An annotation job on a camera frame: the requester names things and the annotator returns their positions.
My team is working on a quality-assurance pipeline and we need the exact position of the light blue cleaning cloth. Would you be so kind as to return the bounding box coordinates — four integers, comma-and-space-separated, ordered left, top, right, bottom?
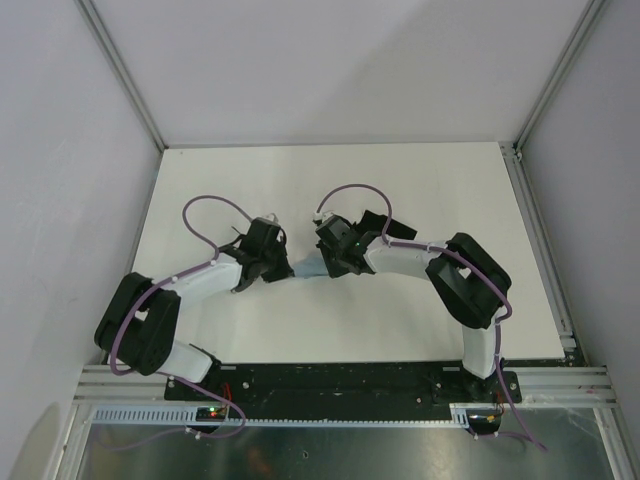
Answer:
292, 256, 329, 279

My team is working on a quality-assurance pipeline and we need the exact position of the black glasses case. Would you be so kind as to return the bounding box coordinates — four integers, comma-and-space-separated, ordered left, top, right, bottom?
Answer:
354, 210, 417, 240

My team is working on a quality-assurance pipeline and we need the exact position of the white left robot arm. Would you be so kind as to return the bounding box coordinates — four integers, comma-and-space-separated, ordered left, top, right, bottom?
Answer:
94, 217, 293, 400

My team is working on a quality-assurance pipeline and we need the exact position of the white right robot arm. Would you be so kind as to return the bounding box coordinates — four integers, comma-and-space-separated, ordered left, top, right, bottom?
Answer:
314, 210, 512, 401

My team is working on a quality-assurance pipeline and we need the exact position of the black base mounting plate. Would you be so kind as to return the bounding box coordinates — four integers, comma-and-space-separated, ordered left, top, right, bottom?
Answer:
197, 361, 521, 403

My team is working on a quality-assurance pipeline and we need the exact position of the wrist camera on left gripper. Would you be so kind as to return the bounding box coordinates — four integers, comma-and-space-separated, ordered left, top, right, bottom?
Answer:
265, 213, 279, 224

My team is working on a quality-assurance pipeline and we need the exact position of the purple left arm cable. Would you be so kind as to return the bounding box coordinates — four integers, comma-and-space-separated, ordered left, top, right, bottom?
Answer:
97, 194, 274, 454

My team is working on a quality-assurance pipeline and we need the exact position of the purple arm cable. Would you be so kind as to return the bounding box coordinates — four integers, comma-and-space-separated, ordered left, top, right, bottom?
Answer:
315, 183, 549, 452
97, 194, 274, 454

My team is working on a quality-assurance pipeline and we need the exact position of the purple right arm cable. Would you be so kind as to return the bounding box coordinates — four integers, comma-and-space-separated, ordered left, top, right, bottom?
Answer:
315, 183, 549, 452

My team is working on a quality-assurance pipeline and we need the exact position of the aluminium frame rail right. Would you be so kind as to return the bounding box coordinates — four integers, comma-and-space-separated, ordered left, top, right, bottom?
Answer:
498, 142, 586, 367

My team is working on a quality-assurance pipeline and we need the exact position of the white slotted cable duct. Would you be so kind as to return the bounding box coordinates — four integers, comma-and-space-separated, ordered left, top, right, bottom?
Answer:
93, 405, 500, 428

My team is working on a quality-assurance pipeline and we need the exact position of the aluminium frame post left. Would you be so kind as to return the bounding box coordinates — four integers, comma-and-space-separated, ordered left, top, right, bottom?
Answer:
74, 0, 167, 154

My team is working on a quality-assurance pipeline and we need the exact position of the aluminium frame post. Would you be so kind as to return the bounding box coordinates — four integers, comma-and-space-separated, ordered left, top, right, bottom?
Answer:
512, 0, 611, 151
74, 0, 167, 154

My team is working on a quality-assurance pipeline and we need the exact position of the aluminium frame post right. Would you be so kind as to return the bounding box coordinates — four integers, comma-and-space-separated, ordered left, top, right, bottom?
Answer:
512, 0, 611, 151

